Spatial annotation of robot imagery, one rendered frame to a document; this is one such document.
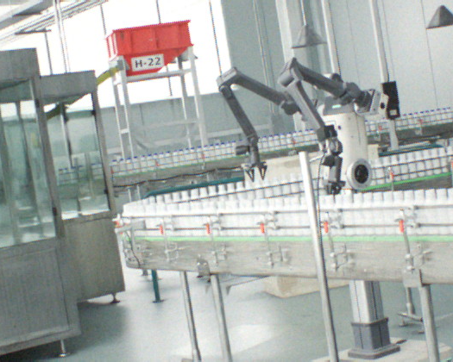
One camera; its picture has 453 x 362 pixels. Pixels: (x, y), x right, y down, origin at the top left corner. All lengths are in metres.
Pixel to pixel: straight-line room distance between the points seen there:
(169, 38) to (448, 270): 8.17
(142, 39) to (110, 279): 2.86
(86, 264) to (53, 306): 2.25
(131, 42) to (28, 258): 4.32
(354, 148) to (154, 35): 6.69
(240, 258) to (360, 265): 0.86
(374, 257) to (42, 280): 4.18
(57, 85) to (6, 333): 3.11
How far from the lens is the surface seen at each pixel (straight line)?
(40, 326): 7.95
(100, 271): 10.26
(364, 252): 4.21
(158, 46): 11.69
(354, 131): 5.21
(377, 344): 5.36
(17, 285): 7.86
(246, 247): 4.88
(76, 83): 10.22
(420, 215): 3.98
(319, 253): 3.72
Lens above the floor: 1.49
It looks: 3 degrees down
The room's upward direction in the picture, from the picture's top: 9 degrees counter-clockwise
